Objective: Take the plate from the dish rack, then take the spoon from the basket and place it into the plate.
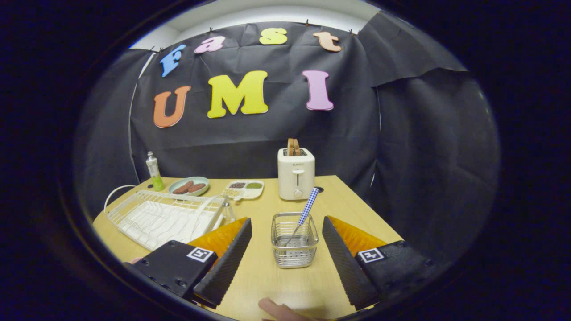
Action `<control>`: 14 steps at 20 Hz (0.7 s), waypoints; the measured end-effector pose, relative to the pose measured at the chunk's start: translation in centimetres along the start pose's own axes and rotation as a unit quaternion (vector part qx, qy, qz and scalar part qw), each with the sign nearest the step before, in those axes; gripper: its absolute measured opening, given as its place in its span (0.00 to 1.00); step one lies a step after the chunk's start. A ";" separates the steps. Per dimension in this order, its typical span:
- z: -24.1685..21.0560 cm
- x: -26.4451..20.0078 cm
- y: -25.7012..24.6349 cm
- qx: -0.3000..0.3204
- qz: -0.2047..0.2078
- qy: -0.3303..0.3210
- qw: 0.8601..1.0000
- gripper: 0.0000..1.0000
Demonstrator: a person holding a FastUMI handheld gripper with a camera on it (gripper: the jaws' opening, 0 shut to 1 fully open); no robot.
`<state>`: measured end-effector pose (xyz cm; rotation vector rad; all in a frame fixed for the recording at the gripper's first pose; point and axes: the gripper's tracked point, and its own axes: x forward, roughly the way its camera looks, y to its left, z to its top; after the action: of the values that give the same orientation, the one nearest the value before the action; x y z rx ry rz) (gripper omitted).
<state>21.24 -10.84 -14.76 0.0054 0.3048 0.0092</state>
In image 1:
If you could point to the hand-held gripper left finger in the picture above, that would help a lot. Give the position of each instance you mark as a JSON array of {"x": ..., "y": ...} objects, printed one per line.
[{"x": 225, "y": 267}]

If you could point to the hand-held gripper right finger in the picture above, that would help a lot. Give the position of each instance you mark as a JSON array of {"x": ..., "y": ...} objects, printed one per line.
[{"x": 345, "y": 267}]

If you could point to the light green plate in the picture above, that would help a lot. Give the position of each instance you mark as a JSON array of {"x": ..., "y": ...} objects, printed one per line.
[{"x": 198, "y": 180}]

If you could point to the white divided tray with beans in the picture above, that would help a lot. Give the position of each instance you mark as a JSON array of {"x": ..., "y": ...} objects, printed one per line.
[{"x": 250, "y": 192}]

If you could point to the brown sausage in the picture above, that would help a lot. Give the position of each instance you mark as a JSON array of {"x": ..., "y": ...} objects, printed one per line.
[
  {"x": 183, "y": 187},
  {"x": 197, "y": 187}
]

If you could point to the white toaster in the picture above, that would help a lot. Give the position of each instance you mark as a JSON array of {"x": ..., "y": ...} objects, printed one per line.
[{"x": 296, "y": 176}]

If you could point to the green liquid bottle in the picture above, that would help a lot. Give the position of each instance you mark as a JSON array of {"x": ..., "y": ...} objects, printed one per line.
[{"x": 155, "y": 174}]

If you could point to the brown bread slice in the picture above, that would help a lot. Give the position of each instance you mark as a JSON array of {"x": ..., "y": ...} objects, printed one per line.
[{"x": 293, "y": 147}]

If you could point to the black backdrop cloth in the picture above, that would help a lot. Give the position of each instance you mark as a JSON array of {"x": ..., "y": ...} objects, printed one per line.
[{"x": 267, "y": 133}]

